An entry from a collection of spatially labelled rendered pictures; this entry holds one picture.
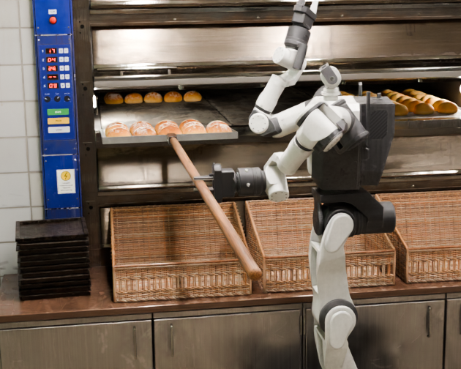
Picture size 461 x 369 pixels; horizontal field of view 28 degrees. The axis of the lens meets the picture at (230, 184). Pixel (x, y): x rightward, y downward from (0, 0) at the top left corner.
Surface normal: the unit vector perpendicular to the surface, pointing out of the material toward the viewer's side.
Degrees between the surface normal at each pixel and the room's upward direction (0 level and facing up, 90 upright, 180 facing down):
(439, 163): 70
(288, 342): 88
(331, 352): 115
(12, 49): 90
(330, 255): 90
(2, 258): 90
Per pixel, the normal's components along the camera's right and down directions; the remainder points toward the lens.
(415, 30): 0.18, -0.13
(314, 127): -0.17, -0.07
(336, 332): 0.15, 0.22
